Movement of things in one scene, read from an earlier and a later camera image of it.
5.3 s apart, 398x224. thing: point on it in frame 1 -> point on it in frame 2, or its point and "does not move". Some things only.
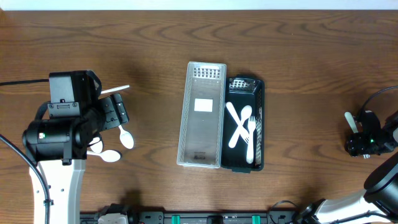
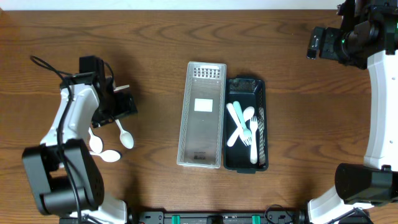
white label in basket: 203,104 does not move
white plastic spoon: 107,155 does not move
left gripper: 112,109 -> 125,104
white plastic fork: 347,115 -> 246,133
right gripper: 357,144 -> 328,50
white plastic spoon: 114,89 does not move
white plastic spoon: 97,147 does not move
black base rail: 195,217 does not move
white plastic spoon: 245,113 does not move
